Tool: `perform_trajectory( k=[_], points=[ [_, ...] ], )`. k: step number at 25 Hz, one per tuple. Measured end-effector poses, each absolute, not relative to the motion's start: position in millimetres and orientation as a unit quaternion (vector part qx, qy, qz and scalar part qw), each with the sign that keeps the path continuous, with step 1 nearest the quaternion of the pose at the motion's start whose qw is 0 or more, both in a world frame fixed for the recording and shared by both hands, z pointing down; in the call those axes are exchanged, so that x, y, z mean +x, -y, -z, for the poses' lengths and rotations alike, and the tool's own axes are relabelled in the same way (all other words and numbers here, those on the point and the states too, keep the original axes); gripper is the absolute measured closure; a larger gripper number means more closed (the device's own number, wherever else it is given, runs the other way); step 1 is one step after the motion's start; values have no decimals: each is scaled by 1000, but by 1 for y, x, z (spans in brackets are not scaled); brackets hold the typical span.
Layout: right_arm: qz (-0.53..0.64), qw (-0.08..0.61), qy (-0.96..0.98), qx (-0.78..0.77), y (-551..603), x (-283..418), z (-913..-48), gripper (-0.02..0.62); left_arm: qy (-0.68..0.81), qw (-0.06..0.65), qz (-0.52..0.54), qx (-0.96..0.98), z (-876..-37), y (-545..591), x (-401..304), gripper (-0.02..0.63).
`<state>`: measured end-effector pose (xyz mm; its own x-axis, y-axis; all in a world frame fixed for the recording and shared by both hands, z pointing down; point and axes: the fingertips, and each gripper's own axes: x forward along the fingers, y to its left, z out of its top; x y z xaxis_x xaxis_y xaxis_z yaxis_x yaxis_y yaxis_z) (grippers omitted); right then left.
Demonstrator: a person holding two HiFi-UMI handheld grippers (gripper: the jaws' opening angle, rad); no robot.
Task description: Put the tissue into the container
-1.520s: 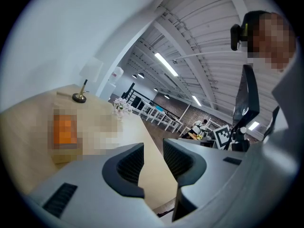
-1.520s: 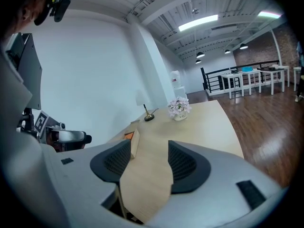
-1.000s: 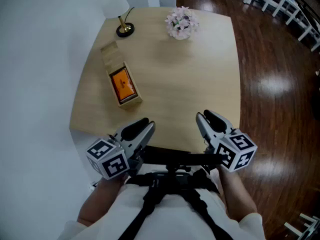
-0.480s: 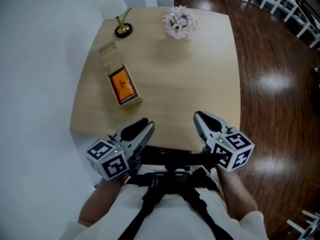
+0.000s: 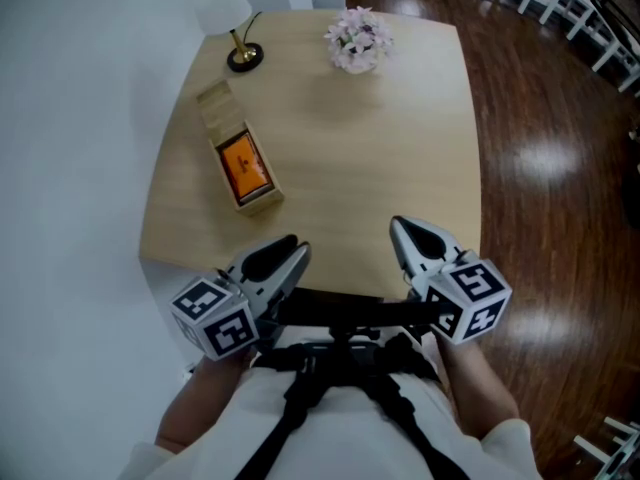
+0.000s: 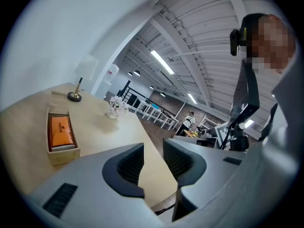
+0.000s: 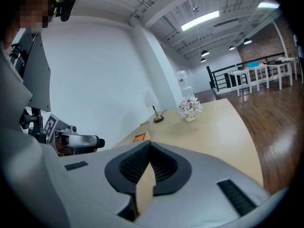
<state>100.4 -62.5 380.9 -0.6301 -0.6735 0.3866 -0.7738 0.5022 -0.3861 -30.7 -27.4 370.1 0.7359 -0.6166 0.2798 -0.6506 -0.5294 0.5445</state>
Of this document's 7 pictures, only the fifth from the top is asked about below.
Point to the person's right forearm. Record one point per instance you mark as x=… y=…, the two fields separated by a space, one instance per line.
x=475 y=388

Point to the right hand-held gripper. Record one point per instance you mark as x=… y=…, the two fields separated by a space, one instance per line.
x=470 y=303

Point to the white metal frame rack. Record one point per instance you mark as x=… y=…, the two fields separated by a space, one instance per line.
x=585 y=443

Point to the pink flowers in white pot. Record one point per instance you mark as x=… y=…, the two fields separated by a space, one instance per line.
x=357 y=38

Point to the orange snack bag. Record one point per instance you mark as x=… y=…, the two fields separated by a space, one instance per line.
x=245 y=173

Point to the person's left forearm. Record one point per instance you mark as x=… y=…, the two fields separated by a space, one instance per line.
x=200 y=403

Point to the wooden sliding box lid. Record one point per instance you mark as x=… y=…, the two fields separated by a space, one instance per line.
x=220 y=108

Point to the black chest harness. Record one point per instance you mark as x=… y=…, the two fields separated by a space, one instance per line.
x=350 y=310

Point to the person's white shirt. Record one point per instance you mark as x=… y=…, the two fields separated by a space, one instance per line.
x=350 y=433

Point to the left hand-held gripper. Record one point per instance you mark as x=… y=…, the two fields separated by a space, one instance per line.
x=215 y=318

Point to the wooden box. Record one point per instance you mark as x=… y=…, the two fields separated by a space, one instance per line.
x=260 y=205

